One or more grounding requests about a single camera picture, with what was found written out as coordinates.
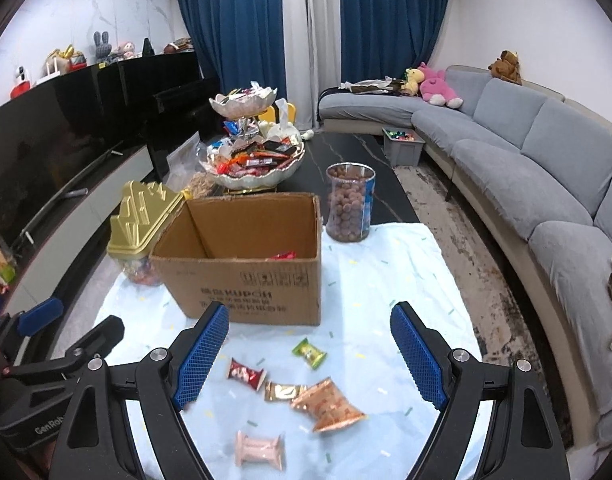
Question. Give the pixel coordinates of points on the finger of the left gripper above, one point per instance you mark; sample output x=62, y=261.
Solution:
x=99, y=341
x=31, y=322

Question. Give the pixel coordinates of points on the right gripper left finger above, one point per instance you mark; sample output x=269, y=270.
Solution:
x=95, y=440

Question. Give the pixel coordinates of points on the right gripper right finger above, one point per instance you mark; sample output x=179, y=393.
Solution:
x=522, y=441

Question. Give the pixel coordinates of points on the red white candy packet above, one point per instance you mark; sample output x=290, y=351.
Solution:
x=246, y=375

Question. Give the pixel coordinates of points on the gold foil candy packet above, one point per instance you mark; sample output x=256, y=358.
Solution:
x=275, y=392

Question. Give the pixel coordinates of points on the pink yogurt hawthorn packet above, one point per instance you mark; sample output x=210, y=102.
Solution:
x=259, y=450

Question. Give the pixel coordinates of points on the orange snack packet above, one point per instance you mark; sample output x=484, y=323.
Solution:
x=327, y=406

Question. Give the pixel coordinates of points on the small green candy packet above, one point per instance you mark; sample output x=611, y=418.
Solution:
x=312, y=355

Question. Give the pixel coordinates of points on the tv console cabinet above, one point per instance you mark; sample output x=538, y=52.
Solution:
x=54, y=253

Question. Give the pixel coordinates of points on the gold lid candy container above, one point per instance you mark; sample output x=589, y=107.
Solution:
x=145, y=211

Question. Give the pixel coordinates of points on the brown cardboard box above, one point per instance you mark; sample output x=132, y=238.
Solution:
x=259, y=255

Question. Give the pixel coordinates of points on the bag of nuts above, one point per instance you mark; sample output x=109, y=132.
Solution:
x=200, y=185

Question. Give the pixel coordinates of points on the light blue tablecloth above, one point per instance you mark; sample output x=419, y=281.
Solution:
x=360, y=285

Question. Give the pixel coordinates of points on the black television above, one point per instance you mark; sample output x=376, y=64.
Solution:
x=53, y=132

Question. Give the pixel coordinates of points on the two tier snack bowl stand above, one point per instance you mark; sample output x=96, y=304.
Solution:
x=261, y=148

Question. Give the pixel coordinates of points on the grey sectional sofa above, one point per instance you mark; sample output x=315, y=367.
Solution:
x=537, y=169

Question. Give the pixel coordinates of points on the clear jar of nuts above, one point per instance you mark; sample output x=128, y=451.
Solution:
x=350, y=201

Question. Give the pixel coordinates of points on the grey rabbit plush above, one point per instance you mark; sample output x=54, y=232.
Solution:
x=102, y=46

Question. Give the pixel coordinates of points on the grey storage bin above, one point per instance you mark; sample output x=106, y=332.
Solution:
x=402, y=147

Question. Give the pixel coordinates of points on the pink plush toy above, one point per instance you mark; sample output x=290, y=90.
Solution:
x=435, y=90

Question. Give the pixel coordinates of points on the brown teddy bear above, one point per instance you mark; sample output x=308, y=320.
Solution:
x=506, y=67

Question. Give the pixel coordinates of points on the yellow plush toy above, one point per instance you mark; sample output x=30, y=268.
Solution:
x=412, y=81

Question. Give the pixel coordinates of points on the blue curtains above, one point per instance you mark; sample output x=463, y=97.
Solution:
x=301, y=47

